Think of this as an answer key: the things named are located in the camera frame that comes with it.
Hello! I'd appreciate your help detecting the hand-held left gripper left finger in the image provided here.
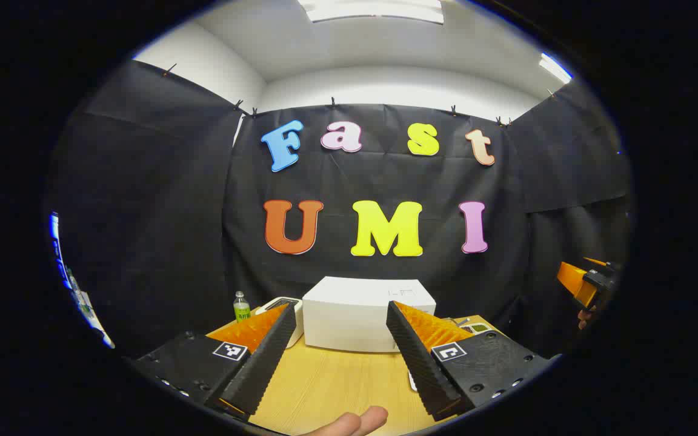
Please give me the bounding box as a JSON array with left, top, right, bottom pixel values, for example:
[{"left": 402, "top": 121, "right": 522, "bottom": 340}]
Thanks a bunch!
[{"left": 131, "top": 303, "right": 297, "bottom": 418}]

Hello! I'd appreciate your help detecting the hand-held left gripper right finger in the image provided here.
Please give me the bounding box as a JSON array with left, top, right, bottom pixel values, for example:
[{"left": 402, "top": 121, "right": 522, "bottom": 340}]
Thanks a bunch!
[{"left": 386, "top": 301, "right": 553, "bottom": 423}]

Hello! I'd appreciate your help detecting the white microwave oven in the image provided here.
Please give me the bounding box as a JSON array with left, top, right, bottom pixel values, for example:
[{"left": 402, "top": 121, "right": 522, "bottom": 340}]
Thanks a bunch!
[{"left": 302, "top": 277, "right": 437, "bottom": 353}]

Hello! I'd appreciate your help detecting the white toaster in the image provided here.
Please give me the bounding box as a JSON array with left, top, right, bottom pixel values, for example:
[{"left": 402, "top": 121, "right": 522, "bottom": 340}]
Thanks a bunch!
[{"left": 256, "top": 297, "right": 305, "bottom": 349}]

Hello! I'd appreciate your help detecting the white side table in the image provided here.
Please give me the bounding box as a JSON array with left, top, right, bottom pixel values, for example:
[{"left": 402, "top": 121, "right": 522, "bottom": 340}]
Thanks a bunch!
[{"left": 76, "top": 291, "right": 115, "bottom": 349}]

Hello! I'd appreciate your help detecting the black backdrop cloth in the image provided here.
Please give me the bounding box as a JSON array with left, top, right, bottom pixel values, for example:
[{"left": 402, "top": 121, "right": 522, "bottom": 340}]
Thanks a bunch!
[{"left": 46, "top": 59, "right": 634, "bottom": 358}]

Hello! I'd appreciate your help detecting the clear plastic bottle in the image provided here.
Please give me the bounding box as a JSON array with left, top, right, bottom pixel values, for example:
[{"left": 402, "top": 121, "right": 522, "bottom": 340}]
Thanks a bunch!
[{"left": 69, "top": 272, "right": 90, "bottom": 315}]

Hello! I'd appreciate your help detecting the small ceiling light panel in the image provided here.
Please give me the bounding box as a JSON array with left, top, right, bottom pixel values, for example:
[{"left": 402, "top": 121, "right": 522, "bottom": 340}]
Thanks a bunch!
[{"left": 539, "top": 53, "right": 573, "bottom": 84}]

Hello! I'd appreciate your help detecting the computer monitor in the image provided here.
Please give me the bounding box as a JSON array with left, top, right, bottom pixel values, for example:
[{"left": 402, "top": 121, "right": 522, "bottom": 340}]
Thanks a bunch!
[{"left": 49, "top": 212, "right": 66, "bottom": 282}]

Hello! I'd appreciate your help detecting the large ceiling light panel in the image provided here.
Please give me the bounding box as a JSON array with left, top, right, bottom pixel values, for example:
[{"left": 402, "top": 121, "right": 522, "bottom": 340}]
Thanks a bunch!
[{"left": 297, "top": 0, "right": 445, "bottom": 25}]

